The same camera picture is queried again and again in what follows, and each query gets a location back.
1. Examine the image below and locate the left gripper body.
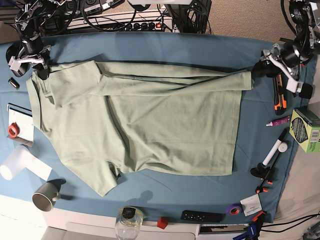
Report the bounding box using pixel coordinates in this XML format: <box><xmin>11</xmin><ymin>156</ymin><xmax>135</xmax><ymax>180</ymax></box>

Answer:
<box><xmin>261</xmin><ymin>43</ymin><xmax>302</xmax><ymax>81</ymax></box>

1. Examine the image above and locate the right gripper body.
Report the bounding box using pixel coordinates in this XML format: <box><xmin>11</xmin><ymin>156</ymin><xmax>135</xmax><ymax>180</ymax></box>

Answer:
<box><xmin>17</xmin><ymin>42</ymin><xmax>51</xmax><ymax>67</ymax></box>

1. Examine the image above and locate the light green T-shirt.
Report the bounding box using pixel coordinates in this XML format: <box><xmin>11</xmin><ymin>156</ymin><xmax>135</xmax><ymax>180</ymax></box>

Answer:
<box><xmin>26</xmin><ymin>61</ymin><xmax>254</xmax><ymax>196</ymax></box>

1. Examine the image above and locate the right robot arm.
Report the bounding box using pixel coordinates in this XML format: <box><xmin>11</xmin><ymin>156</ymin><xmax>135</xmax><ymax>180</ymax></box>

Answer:
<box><xmin>6</xmin><ymin>0</ymin><xmax>66</xmax><ymax>80</ymax></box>

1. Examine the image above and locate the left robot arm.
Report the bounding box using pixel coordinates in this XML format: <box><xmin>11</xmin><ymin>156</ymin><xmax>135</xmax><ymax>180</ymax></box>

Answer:
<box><xmin>251</xmin><ymin>0</ymin><xmax>320</xmax><ymax>78</ymax></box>

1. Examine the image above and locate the blue table cloth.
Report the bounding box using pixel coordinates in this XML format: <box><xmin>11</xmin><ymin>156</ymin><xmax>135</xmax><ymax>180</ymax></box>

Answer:
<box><xmin>0</xmin><ymin>31</ymin><xmax>318</xmax><ymax>224</ymax></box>

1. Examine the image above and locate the black computer mouse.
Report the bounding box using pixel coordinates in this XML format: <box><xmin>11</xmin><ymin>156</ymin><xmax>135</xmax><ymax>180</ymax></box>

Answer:
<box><xmin>5</xmin><ymin>43</ymin><xmax>29</xmax><ymax>78</ymax></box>

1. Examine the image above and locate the small silver black lighter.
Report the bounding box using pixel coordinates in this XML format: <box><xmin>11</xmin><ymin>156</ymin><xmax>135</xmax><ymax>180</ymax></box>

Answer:
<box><xmin>8</xmin><ymin>77</ymin><xmax>20</xmax><ymax>90</ymax></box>

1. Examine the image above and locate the orange black utility knife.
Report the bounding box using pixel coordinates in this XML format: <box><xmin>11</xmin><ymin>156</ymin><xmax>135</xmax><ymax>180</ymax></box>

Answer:
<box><xmin>273</xmin><ymin>74</ymin><xmax>287</xmax><ymax>116</ymax></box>

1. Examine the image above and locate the black square box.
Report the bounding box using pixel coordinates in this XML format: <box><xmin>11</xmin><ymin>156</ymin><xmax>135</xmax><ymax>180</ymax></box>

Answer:
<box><xmin>298</xmin><ymin>83</ymin><xmax>314</xmax><ymax>100</ymax></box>

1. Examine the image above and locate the purple glue tube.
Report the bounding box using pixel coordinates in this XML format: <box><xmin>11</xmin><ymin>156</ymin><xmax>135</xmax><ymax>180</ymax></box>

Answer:
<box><xmin>266</xmin><ymin>115</ymin><xmax>291</xmax><ymax>127</ymax></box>

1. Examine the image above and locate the white notepad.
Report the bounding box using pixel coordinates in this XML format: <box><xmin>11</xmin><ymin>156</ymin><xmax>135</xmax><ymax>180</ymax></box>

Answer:
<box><xmin>7</xmin><ymin>103</ymin><xmax>34</xmax><ymax>147</ymax></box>

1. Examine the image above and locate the red tape roll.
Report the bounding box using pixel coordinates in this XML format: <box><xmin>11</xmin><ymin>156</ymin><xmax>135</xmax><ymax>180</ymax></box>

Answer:
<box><xmin>7</xmin><ymin>122</ymin><xmax>20</xmax><ymax>138</ymax></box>

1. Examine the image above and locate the green cardboard box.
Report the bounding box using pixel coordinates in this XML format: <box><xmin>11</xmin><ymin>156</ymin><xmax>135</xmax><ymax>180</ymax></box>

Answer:
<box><xmin>289</xmin><ymin>106</ymin><xmax>320</xmax><ymax>153</ymax></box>

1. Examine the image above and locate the white black marker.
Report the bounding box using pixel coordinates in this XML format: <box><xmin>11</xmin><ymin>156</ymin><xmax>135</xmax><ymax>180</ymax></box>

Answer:
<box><xmin>262</xmin><ymin>128</ymin><xmax>288</xmax><ymax>166</ymax></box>

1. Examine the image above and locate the white round cap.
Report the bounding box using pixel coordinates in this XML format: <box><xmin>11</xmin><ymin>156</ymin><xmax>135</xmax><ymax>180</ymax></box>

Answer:
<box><xmin>278</xmin><ymin>142</ymin><xmax>288</xmax><ymax>153</ymax></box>

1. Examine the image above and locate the black orange bar clamp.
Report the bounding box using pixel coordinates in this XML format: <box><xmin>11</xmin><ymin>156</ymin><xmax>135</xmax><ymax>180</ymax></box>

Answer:
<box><xmin>250</xmin><ymin>151</ymin><xmax>283</xmax><ymax>194</ymax></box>

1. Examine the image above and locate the black power strip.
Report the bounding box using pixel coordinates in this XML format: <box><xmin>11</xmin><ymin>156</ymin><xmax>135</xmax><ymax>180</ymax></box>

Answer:
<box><xmin>95</xmin><ymin>21</ymin><xmax>166</xmax><ymax>32</ymax></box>

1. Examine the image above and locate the grey ceramic mug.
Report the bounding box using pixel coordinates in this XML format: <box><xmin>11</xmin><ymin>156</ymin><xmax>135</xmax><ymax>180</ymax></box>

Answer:
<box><xmin>31</xmin><ymin>182</ymin><xmax>61</xmax><ymax>212</ymax></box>

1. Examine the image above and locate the white paper card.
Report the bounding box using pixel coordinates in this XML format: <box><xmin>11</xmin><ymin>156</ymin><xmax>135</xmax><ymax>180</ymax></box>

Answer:
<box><xmin>240</xmin><ymin>194</ymin><xmax>262</xmax><ymax>217</ymax></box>

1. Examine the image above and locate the purple tape roll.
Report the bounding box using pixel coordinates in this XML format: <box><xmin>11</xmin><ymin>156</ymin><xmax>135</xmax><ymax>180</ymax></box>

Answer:
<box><xmin>225</xmin><ymin>203</ymin><xmax>243</xmax><ymax>216</ymax></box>

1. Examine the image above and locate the blue orange spring clamp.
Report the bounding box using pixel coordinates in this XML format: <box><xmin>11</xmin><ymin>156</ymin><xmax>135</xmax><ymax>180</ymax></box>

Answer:
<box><xmin>233</xmin><ymin>211</ymin><xmax>267</xmax><ymax>240</ymax></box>

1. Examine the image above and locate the black remote control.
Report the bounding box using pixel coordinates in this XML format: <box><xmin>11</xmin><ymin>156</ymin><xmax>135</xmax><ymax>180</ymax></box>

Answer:
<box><xmin>180</xmin><ymin>210</ymin><xmax>226</xmax><ymax>223</ymax></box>

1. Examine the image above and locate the clear glass jar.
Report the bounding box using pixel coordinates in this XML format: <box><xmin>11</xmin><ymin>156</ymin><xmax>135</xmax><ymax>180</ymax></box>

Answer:
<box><xmin>115</xmin><ymin>206</ymin><xmax>145</xmax><ymax>240</ymax></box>

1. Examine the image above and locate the red cube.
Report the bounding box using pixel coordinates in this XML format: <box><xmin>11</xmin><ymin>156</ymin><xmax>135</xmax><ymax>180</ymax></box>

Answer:
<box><xmin>157</xmin><ymin>217</ymin><xmax>168</xmax><ymax>230</ymax></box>

